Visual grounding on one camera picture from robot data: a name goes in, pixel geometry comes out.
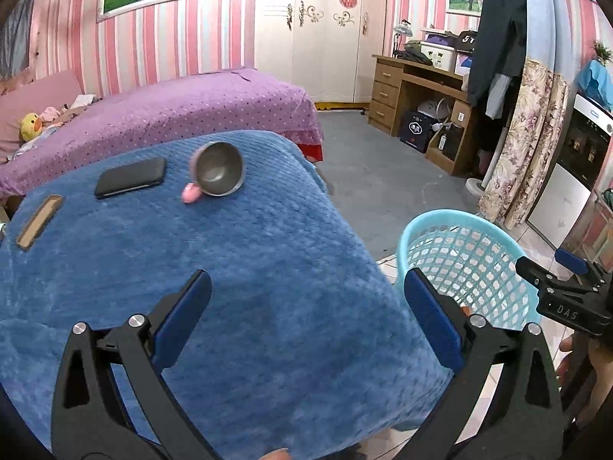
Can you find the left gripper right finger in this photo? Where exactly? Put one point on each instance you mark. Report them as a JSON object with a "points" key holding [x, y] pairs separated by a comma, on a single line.
{"points": [[502, 401]]}

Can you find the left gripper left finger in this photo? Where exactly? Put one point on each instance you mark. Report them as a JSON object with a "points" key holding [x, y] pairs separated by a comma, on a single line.
{"points": [[111, 400]]}

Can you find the left hand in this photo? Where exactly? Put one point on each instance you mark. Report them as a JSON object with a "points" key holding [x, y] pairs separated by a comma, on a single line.
{"points": [[280, 454]]}

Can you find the light blue plastic basket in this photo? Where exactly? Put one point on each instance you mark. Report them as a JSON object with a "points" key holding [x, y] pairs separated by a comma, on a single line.
{"points": [[471, 260]]}

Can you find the floral curtain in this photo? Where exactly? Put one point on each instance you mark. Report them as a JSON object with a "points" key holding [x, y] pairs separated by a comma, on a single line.
{"points": [[529, 146]]}

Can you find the white water dispenser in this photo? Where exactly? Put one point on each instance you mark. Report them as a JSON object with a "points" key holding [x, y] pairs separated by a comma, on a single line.
{"points": [[574, 175]]}

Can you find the wooden desk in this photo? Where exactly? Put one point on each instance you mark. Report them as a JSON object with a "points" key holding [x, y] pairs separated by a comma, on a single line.
{"points": [[401, 86]]}

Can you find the tan phone case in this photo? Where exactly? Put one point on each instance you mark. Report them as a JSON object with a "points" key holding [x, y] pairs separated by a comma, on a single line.
{"points": [[39, 220]]}

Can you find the black phone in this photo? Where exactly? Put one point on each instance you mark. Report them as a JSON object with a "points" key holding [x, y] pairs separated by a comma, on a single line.
{"points": [[131, 177]]}

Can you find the dark hanging coat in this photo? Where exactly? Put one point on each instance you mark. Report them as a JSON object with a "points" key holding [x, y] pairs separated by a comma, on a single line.
{"points": [[499, 54]]}

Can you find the pink steel-lined mug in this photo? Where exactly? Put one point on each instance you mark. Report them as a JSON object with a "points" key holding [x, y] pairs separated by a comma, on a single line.
{"points": [[217, 170]]}

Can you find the yellow duck plush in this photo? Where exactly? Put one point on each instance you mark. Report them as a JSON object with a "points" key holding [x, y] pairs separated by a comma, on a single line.
{"points": [[31, 127]]}

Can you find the pink headboard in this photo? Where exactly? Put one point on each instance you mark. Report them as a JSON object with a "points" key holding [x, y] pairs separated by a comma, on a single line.
{"points": [[55, 90]]}

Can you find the purple bedspread bed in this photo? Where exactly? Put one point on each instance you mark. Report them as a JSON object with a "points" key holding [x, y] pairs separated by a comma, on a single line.
{"points": [[182, 108]]}

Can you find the white wardrobe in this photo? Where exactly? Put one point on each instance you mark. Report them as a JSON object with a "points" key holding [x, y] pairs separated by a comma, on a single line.
{"points": [[324, 46]]}

